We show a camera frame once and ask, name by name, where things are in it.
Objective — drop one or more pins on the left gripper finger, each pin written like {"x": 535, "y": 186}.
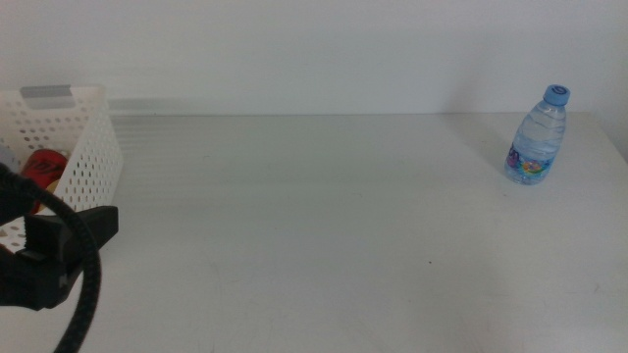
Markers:
{"x": 15, "y": 208}
{"x": 54, "y": 235}

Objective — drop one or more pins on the red soda can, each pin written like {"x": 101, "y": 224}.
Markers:
{"x": 44, "y": 169}

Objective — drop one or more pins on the clear water bottle blue cap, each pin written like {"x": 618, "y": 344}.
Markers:
{"x": 537, "y": 137}

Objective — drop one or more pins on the white perforated plastic basket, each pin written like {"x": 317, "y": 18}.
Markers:
{"x": 93, "y": 147}

